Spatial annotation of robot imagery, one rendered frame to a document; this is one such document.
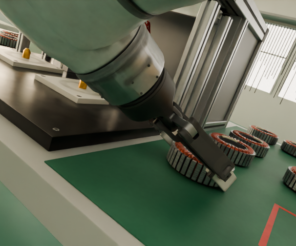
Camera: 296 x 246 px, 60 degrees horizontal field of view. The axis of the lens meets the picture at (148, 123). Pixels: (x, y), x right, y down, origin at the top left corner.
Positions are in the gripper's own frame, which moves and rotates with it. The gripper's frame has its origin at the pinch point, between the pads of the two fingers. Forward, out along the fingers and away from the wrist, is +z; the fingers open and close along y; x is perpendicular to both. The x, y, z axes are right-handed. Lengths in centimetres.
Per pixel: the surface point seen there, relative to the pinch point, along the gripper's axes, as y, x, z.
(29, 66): -45.4, -9.8, -17.4
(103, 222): 9.2, -13.0, -17.6
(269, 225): 14.0, -1.1, 2.4
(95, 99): -23.1, -4.6, -9.6
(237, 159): -2.1, 6.8, 12.9
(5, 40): -87, -11, -19
